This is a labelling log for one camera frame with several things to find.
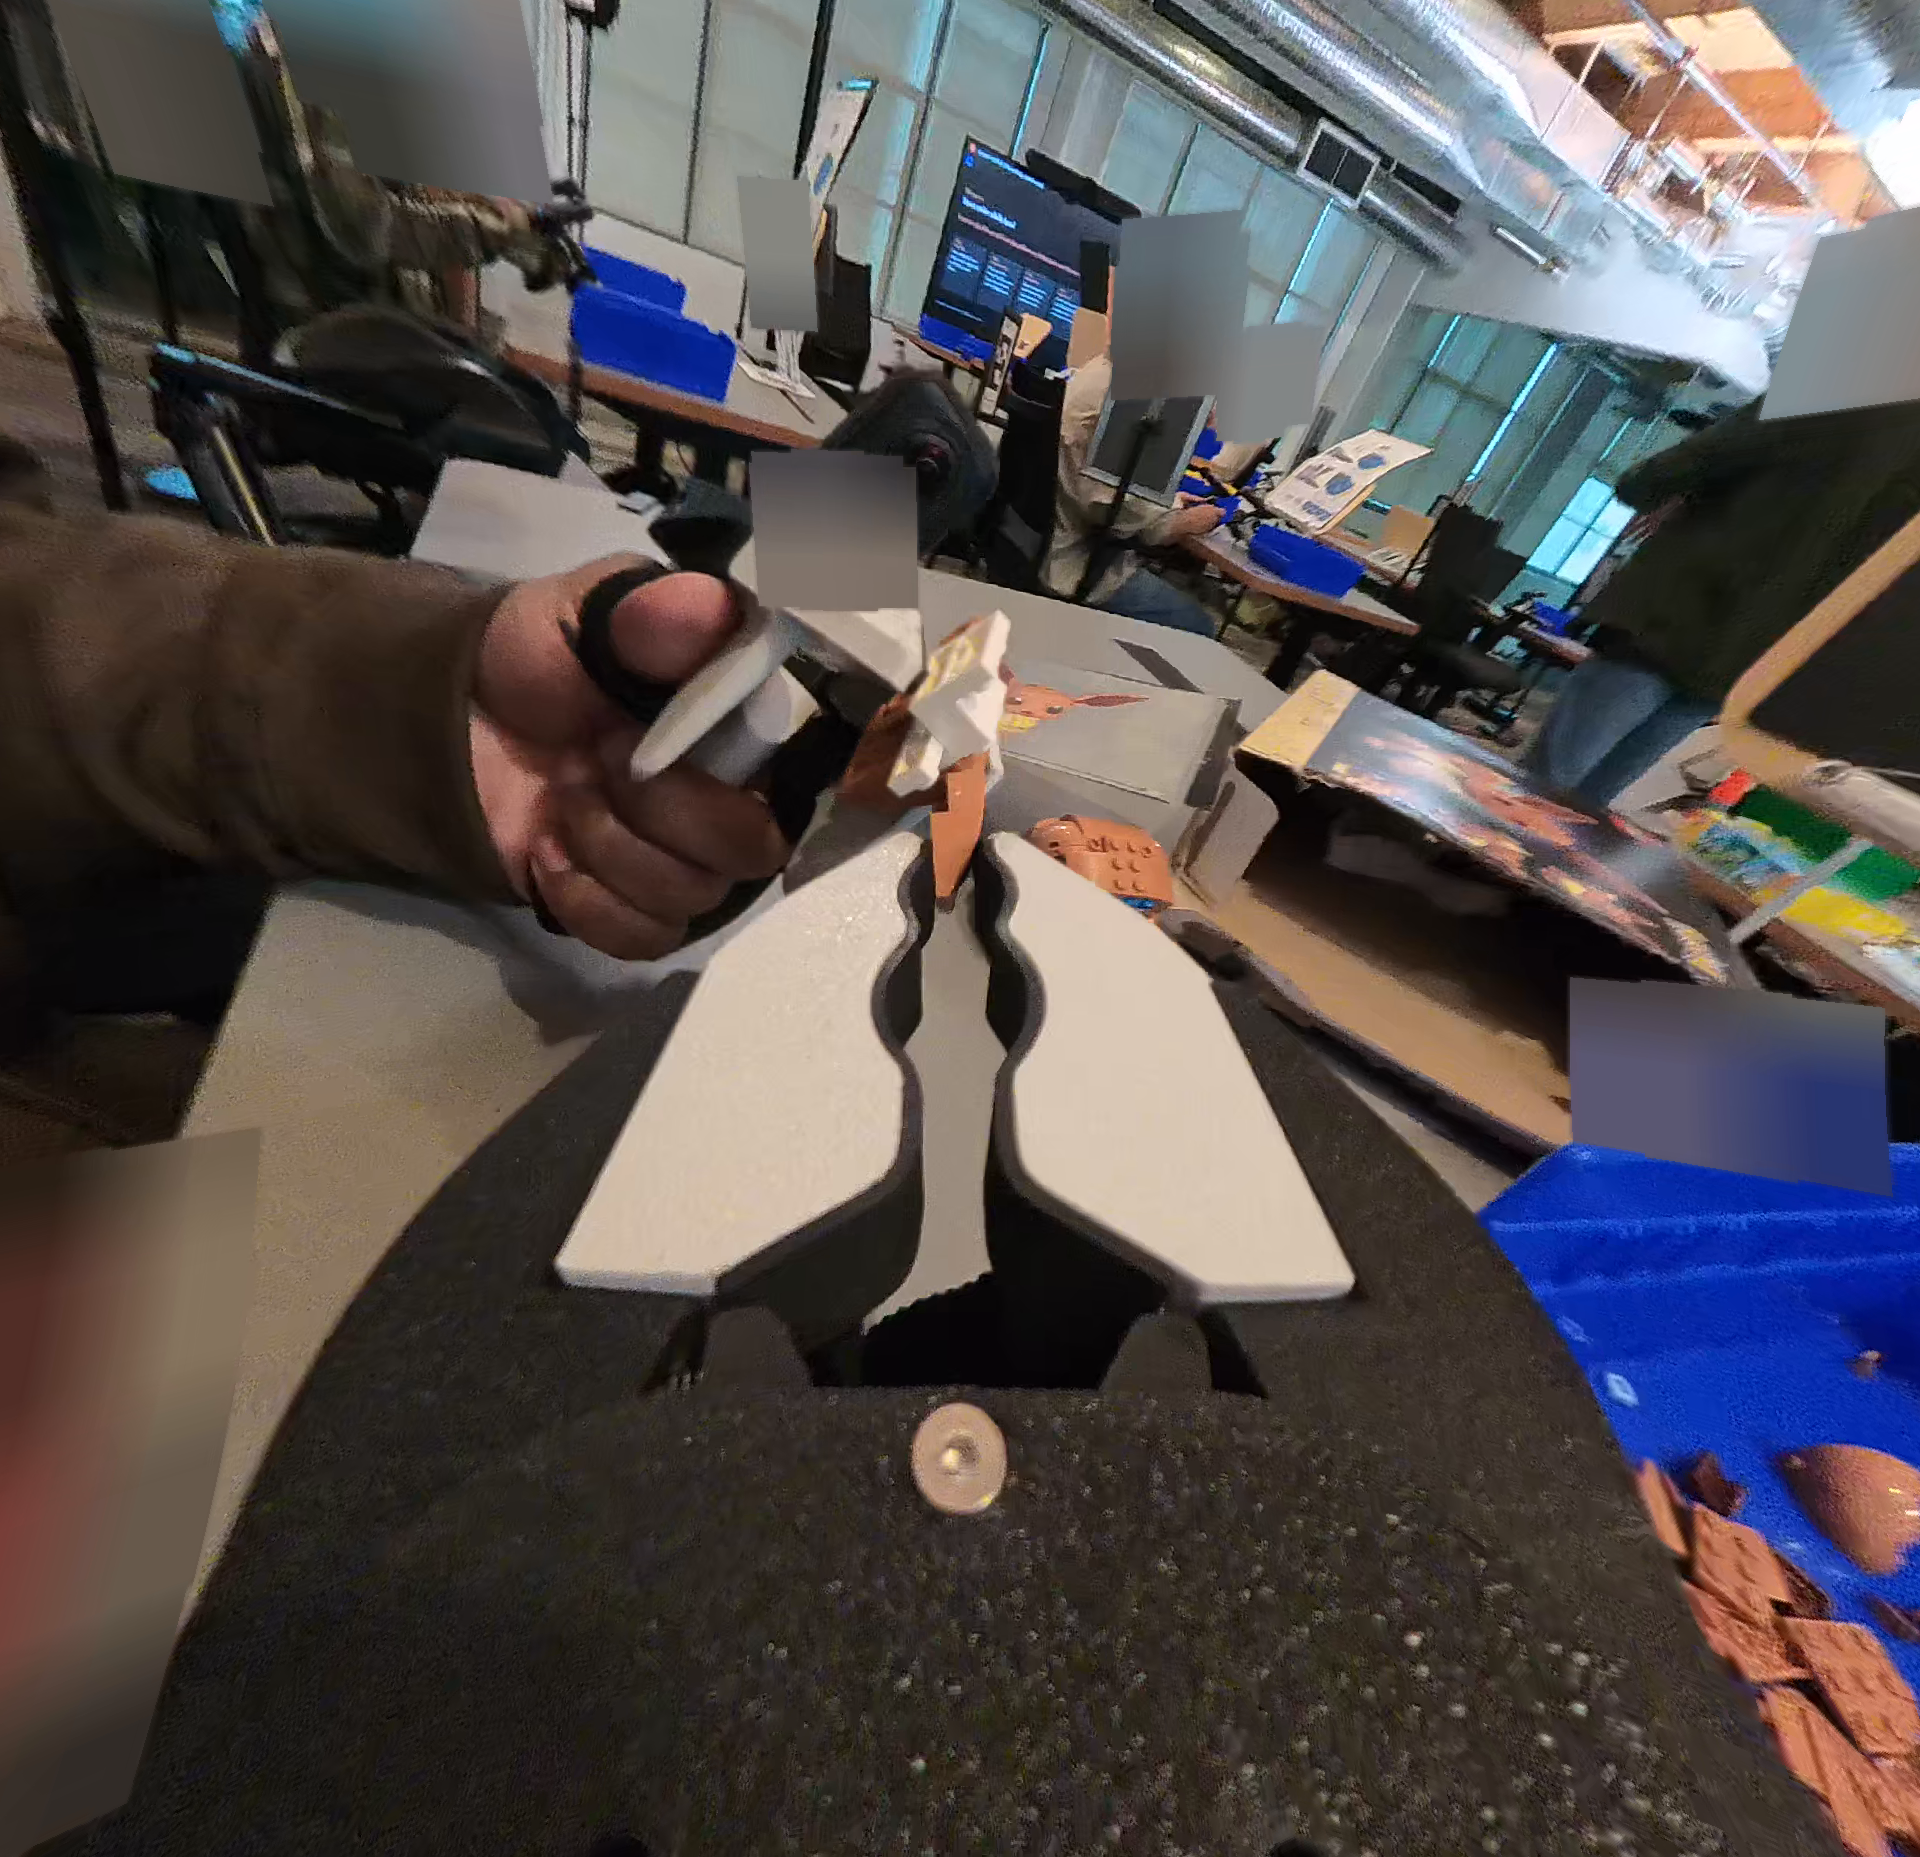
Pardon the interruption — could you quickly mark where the printed paper sheet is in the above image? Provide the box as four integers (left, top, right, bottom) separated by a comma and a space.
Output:
1261, 432, 1436, 533

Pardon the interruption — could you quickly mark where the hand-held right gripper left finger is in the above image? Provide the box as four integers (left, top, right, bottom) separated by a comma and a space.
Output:
556, 831, 932, 1348

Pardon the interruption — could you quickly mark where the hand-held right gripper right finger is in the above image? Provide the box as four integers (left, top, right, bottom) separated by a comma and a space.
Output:
976, 831, 1358, 1348

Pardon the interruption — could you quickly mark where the white brick plate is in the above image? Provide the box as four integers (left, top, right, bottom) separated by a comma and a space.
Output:
913, 612, 1015, 784

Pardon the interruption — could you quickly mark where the person's left forearm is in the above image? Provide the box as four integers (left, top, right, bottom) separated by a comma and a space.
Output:
0, 502, 516, 904

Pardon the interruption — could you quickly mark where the small blue bin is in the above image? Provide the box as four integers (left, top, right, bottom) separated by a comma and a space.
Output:
1246, 523, 1372, 601

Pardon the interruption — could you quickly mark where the instruction booklet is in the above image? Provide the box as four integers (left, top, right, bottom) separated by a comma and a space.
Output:
992, 643, 1293, 868

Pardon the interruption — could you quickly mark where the person's left hand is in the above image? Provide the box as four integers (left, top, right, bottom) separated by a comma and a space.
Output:
466, 553, 805, 965

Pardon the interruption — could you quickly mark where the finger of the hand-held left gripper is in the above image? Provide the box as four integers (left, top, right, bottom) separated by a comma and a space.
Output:
735, 604, 932, 732

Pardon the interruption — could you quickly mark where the stack of blue bins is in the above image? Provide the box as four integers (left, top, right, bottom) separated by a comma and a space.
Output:
566, 243, 741, 406

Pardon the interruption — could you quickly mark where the wood-framed black screen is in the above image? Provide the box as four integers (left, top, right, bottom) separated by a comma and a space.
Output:
1710, 523, 1920, 868

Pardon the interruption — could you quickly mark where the silver ceiling duct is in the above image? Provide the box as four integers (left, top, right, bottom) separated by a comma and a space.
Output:
946, 0, 1593, 275

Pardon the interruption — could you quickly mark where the pile of brown bricks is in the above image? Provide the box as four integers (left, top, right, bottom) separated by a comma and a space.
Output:
1631, 1437, 1920, 1857

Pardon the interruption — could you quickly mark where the lit background screen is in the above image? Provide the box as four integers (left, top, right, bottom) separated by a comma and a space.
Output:
918, 139, 1136, 350

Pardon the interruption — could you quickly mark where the blue plastic bin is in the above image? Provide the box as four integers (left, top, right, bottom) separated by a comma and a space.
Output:
1476, 1138, 1920, 1857

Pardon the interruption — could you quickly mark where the black office chair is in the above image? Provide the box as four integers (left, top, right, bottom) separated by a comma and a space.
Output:
146, 299, 572, 555

